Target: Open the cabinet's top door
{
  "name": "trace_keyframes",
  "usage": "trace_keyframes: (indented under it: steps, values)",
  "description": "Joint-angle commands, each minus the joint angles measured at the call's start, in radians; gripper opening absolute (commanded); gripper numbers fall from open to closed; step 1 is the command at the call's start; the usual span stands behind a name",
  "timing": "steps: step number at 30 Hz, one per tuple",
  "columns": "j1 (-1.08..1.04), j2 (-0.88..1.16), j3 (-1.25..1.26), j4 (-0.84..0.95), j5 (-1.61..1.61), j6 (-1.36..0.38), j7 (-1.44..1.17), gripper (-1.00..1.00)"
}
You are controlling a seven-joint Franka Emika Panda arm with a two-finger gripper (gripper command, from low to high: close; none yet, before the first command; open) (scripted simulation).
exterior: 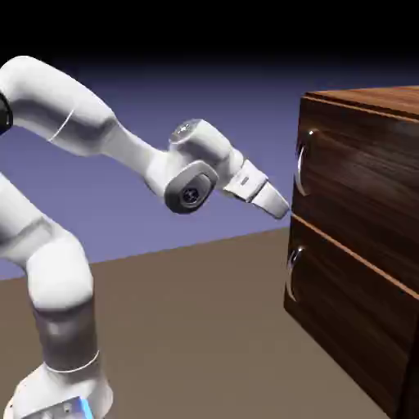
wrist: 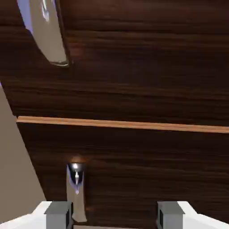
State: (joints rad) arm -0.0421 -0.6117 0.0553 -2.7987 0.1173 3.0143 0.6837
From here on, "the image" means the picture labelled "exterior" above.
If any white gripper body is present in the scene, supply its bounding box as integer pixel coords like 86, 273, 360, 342
250, 180, 291, 219

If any dark wood cabinet door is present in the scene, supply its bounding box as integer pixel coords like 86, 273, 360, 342
291, 97, 419, 293
283, 215, 419, 419

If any dark wood cabinet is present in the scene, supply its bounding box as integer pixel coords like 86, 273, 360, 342
283, 85, 419, 419

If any curved silver door handle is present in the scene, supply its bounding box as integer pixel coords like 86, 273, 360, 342
295, 129, 319, 197
285, 246, 305, 303

